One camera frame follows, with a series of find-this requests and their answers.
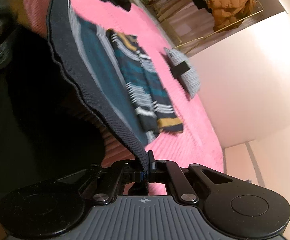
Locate striped navy teal sweater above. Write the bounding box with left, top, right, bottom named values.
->
left=46, top=0, right=184, bottom=171

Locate gold metal clothes rack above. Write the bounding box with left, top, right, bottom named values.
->
left=132, top=0, right=264, bottom=51

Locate pink ribbed bed blanket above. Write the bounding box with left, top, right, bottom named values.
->
left=23, top=0, right=224, bottom=172

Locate grey knit pouch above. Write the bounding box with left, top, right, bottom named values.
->
left=164, top=48, right=201, bottom=99

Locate orange puffer jacket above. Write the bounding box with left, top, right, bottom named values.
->
left=207, top=0, right=256, bottom=32

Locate black strap on pouch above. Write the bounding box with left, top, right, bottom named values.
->
left=171, top=61, right=191, bottom=80

